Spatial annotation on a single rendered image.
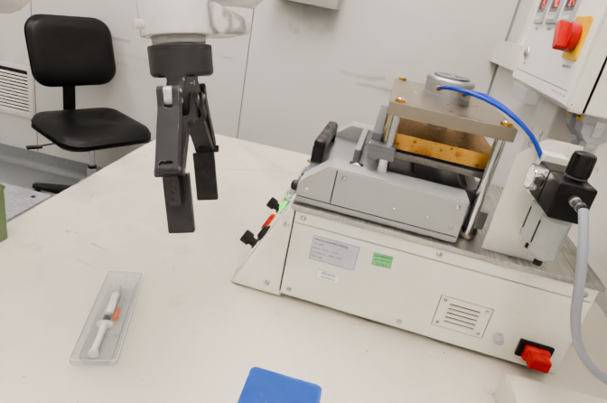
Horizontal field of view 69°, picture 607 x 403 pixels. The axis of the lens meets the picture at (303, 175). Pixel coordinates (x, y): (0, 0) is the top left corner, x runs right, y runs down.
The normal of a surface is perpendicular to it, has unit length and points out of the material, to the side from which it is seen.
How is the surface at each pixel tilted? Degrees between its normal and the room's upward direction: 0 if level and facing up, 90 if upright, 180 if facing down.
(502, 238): 90
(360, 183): 90
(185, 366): 0
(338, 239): 90
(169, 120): 55
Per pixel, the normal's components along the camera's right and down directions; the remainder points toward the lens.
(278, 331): 0.18, -0.91
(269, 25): -0.16, 0.34
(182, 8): 0.42, 0.18
